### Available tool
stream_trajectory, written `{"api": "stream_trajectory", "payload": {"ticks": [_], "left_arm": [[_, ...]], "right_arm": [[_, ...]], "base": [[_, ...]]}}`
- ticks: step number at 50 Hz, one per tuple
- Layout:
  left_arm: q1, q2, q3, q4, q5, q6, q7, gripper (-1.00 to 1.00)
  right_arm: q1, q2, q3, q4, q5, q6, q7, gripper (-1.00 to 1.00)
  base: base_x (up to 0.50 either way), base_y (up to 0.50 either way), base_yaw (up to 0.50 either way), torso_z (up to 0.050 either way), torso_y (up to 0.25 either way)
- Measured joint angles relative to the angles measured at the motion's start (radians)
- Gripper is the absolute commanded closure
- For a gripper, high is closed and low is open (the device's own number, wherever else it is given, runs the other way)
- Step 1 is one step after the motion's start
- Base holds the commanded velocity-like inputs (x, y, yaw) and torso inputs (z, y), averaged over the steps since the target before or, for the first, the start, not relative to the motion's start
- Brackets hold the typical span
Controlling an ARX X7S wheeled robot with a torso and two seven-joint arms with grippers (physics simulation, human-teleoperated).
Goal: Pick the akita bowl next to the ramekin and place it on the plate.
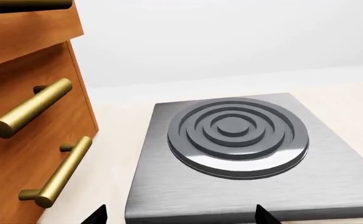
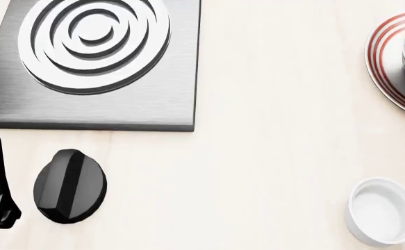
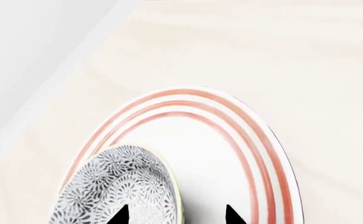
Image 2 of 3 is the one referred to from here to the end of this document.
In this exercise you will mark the white spiral stove burner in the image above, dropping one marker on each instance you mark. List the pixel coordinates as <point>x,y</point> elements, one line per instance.
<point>32,47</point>

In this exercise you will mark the grey metal stove plate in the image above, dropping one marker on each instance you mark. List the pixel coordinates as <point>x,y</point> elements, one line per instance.
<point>153,104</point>

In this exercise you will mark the black stove knob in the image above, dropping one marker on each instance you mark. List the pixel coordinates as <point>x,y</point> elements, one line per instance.
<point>70,187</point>

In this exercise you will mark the red striped white plate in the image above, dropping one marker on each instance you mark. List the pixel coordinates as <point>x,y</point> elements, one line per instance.
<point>384,65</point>

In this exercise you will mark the white ceramic ramekin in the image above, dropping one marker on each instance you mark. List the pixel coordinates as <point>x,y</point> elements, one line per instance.
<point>379,213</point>

